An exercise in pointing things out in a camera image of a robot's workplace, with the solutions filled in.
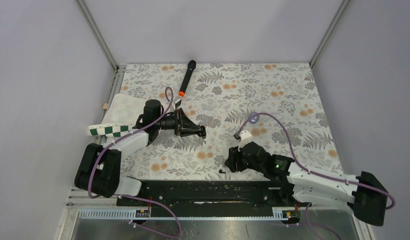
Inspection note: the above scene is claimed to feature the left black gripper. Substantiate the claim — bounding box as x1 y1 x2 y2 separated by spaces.
155 108 201 137

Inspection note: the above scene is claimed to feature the purple earbud charging case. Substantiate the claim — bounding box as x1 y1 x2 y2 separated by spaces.
248 112 260 124

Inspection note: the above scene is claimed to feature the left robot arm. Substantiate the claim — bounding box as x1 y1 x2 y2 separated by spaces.
74 99 206 206

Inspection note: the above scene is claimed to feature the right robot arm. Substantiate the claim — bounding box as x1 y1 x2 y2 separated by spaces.
224 142 388 227

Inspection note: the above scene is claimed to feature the black microphone orange tip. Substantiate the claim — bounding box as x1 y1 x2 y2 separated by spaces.
178 60 196 97

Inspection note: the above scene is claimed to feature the green white checkered mat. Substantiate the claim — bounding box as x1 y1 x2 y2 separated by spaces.
87 93 146 138

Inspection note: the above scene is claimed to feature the floral tablecloth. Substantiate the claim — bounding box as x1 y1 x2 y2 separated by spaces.
121 63 343 181

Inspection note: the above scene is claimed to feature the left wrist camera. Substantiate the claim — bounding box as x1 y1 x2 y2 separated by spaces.
173 99 182 109

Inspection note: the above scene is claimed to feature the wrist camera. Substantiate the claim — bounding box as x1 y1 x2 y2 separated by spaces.
234 130 253 149
173 99 182 109

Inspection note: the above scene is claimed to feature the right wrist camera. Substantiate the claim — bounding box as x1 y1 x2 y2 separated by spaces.
234 130 253 149

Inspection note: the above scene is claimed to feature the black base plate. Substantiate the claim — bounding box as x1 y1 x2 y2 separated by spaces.
103 179 312 219

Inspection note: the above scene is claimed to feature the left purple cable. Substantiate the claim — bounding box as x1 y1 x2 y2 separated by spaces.
88 86 174 200

